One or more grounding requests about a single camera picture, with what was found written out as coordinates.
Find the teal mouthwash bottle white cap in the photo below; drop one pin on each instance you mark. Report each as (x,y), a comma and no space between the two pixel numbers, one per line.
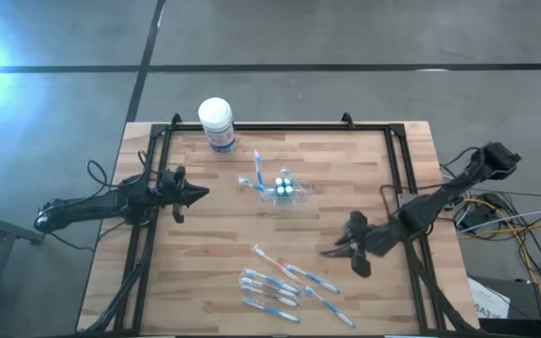
(289,189)
(280,189)
(279,180)
(288,180)

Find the white paper sheet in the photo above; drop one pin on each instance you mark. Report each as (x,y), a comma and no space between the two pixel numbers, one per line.
(486,300)

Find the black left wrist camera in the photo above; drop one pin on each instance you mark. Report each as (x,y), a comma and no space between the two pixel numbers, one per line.
(167,182)

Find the dark storage box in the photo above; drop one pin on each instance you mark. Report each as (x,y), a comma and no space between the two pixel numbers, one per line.
(526,296)

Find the black aluminium table frame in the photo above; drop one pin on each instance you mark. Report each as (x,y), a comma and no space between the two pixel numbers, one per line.
(275,127)

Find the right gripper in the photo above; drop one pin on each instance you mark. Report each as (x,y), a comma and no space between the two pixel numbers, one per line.
(360,235)

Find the white wipes canister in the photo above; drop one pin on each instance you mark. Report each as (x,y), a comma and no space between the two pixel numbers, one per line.
(215,117)

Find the black floor tape strip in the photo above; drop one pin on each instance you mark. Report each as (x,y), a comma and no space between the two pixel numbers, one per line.
(149,47)
(298,67)

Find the clear acrylic organizer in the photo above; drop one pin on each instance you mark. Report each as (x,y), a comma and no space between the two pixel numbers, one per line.
(305,195)

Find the orange white toothbrush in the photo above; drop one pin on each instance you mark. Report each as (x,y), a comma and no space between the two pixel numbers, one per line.
(275,264)

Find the purple white wrapped toothbrush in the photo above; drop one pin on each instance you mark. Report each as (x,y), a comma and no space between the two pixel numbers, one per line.
(268,287)
(270,296)

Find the dark power brick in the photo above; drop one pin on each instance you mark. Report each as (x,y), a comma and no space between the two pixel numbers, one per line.
(474,217)

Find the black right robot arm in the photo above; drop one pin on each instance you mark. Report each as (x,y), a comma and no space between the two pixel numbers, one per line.
(421,209)

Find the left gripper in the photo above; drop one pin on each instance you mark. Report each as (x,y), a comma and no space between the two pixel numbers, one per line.
(180,195)

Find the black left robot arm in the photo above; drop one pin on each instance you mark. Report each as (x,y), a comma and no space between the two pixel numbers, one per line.
(87,206)

